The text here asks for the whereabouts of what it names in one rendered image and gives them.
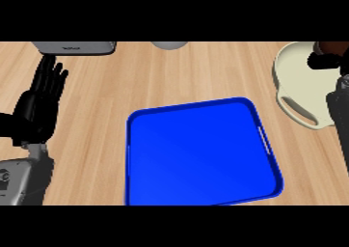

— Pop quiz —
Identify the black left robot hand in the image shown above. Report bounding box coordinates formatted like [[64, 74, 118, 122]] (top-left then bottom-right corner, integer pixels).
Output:
[[0, 53, 70, 147]]

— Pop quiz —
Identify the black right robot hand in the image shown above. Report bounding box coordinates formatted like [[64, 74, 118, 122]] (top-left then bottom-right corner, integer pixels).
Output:
[[306, 41, 349, 77]]

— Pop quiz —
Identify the brown cupcake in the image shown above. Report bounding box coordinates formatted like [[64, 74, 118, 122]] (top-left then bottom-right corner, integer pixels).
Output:
[[318, 41, 349, 57]]

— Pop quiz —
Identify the blue rectangular tray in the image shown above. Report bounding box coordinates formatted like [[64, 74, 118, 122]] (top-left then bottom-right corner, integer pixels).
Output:
[[124, 96, 285, 206]]

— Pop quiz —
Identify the grey appliance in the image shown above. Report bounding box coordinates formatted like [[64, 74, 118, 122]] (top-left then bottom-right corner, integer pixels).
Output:
[[30, 41, 118, 57]]

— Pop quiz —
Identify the grey round object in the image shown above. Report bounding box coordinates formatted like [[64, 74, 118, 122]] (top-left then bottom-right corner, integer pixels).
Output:
[[151, 41, 188, 51]]

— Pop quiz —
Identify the cream pot with handle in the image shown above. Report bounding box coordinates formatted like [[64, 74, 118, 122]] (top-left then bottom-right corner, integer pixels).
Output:
[[272, 41, 344, 131]]

